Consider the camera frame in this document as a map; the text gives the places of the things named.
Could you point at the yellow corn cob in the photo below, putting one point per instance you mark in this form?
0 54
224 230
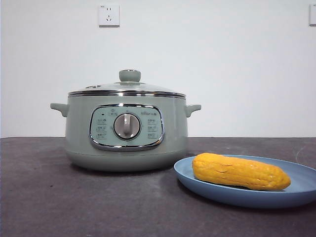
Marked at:
235 172

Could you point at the glass lid with green knob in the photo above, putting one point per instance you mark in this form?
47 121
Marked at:
129 76

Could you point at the sage green electric steamer pot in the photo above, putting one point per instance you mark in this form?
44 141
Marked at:
74 128

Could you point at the blue round plate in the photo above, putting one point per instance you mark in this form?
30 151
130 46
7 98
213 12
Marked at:
196 191

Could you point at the white wall power socket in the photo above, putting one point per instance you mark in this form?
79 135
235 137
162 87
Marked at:
109 15

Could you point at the white wall switch plate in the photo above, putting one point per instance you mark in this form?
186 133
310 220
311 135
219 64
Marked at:
313 14

